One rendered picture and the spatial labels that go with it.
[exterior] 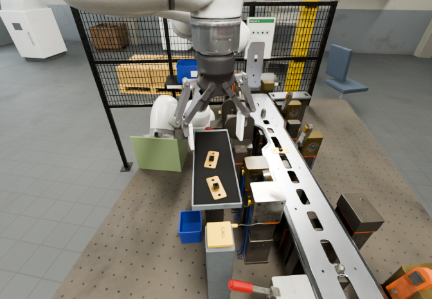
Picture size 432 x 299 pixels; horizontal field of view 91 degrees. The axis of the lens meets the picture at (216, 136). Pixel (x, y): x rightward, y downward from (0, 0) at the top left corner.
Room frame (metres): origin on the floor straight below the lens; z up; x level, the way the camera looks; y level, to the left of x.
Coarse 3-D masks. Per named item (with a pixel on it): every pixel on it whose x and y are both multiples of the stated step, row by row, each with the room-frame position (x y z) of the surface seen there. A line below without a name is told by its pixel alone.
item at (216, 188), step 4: (216, 176) 0.47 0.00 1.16; (208, 180) 0.46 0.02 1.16; (216, 180) 0.46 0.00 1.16; (208, 184) 0.44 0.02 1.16; (212, 184) 0.44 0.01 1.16; (216, 184) 0.43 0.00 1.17; (220, 184) 0.44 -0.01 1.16; (212, 188) 0.42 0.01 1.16; (216, 188) 0.42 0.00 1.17; (220, 188) 0.42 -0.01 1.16; (212, 192) 0.41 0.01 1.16; (216, 192) 0.41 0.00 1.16; (220, 192) 0.41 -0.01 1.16; (224, 192) 0.41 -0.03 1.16; (216, 196) 0.40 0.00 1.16; (220, 196) 0.40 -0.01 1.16; (224, 196) 0.40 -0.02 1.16
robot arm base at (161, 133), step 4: (152, 132) 1.05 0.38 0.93; (156, 132) 1.03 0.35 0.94; (160, 132) 1.02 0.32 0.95; (164, 132) 1.04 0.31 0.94; (168, 132) 1.06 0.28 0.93; (172, 132) 1.08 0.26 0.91; (144, 136) 1.01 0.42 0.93; (148, 136) 1.02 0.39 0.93; (152, 136) 1.02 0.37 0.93; (156, 136) 0.99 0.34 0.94; (160, 136) 1.01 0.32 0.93; (164, 136) 1.02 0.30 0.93; (168, 136) 1.02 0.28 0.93; (172, 136) 1.03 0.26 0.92
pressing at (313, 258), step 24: (264, 96) 1.40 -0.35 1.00; (288, 144) 0.85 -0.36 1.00; (288, 168) 0.68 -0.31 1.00; (288, 192) 0.55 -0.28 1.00; (312, 192) 0.55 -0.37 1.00; (288, 216) 0.44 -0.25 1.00; (336, 216) 0.44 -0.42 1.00; (312, 240) 0.36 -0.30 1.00; (336, 240) 0.36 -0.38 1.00; (312, 264) 0.29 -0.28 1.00; (336, 264) 0.29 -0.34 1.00; (360, 264) 0.29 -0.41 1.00; (312, 288) 0.23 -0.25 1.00; (336, 288) 0.23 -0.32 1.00; (360, 288) 0.23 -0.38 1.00
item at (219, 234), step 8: (208, 224) 0.31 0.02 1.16; (216, 224) 0.31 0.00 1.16; (224, 224) 0.31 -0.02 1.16; (208, 232) 0.29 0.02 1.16; (216, 232) 0.29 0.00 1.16; (224, 232) 0.29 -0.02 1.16; (208, 240) 0.27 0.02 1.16; (216, 240) 0.27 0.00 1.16; (224, 240) 0.27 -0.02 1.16; (232, 240) 0.27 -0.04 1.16
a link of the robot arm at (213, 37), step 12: (192, 24) 0.41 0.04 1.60; (204, 24) 0.39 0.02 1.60; (216, 24) 0.39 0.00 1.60; (228, 24) 0.39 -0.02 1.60; (192, 36) 0.42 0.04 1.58; (204, 36) 0.39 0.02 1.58; (216, 36) 0.39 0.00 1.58; (228, 36) 0.39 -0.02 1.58; (204, 48) 0.39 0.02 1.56; (216, 48) 0.39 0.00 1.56; (228, 48) 0.40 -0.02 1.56
